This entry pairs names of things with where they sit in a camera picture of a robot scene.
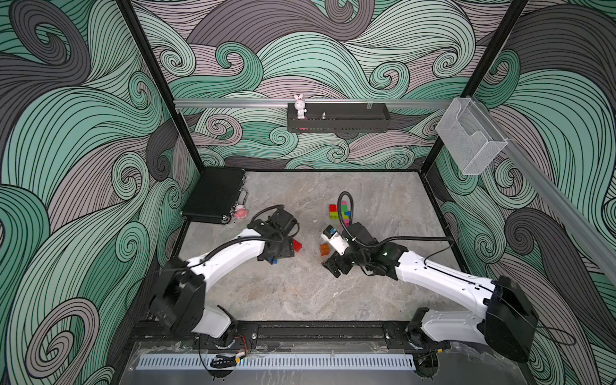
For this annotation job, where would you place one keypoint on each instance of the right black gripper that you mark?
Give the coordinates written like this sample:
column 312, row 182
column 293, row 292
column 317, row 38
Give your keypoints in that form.
column 335, row 258

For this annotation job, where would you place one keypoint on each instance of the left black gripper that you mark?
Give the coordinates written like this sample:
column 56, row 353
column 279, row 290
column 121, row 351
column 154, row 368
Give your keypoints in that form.
column 287, row 250

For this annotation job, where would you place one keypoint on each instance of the orange lego brick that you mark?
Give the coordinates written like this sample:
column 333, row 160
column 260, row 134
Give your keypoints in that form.
column 324, row 249

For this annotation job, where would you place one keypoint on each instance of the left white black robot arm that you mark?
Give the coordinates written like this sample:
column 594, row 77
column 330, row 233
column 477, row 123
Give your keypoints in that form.
column 179, row 296

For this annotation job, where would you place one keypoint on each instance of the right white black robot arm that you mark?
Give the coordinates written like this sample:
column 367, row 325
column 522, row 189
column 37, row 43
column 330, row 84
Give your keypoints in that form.
column 497, row 312

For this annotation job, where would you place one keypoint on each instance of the red long lego brick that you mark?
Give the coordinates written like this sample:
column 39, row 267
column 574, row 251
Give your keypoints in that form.
column 297, row 245

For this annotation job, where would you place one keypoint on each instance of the pink small toy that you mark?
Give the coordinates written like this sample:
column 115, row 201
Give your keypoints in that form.
column 240, row 212

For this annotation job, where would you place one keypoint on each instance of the black case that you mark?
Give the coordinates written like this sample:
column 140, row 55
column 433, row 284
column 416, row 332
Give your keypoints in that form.
column 215, row 196

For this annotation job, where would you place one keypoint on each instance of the white pink bunny figurine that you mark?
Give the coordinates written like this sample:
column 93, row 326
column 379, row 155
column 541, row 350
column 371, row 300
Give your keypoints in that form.
column 300, row 106

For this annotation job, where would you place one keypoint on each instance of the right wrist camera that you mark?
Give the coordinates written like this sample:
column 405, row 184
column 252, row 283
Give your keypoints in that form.
column 335, row 240

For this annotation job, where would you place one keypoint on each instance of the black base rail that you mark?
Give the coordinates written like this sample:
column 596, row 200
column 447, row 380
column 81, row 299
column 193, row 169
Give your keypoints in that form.
column 356, row 332

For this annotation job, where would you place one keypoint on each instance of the white slotted cable duct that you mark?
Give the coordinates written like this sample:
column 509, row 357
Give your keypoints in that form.
column 358, row 362

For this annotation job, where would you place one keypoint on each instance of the black wall shelf tray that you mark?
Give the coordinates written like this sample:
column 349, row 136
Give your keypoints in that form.
column 339, row 118

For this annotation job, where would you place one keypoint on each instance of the horizontal aluminium rail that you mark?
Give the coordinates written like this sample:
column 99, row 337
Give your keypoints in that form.
column 429, row 104

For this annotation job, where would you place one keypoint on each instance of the clear acrylic wall holder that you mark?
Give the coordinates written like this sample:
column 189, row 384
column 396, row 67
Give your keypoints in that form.
column 470, row 134

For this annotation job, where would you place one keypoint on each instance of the right wall aluminium rail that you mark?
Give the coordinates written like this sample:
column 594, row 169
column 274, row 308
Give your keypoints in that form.
column 548, row 164

